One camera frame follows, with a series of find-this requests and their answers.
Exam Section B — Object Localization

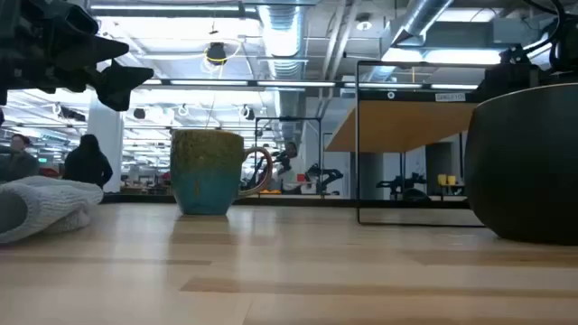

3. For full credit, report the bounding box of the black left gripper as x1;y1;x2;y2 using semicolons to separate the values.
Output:
0;0;155;113

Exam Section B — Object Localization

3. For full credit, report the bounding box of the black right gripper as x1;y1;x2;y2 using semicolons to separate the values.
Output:
477;44;556;103

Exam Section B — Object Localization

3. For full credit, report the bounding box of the black cup yellow inside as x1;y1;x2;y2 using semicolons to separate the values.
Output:
463;83;578;247

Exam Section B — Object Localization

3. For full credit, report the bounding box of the white ribbed cup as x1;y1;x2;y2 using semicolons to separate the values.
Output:
0;175;105;246

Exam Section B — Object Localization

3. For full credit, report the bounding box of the green teal glazed mug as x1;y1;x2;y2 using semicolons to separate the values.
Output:
170;129;275;217

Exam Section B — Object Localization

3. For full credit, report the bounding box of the white building pillar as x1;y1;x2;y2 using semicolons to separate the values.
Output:
88;94;124;193

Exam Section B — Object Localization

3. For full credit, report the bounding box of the person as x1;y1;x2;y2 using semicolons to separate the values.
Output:
269;142;308;195
62;134;114;190
0;134;41;184

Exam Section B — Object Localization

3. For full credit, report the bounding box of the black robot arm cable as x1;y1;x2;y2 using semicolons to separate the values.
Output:
523;0;568;53

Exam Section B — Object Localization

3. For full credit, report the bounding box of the silver ventilation duct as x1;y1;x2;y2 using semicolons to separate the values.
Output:
390;0;453;46
256;4;304;145

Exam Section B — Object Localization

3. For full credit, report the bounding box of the black ceiling-hung camera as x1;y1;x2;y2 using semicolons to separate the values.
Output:
205;42;228;67

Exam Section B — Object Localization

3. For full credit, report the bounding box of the wooden shelf black metal frame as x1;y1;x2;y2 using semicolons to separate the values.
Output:
324;60;502;228

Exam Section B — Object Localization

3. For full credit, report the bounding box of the black metal background frame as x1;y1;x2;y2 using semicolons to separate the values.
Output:
254;116;323;199

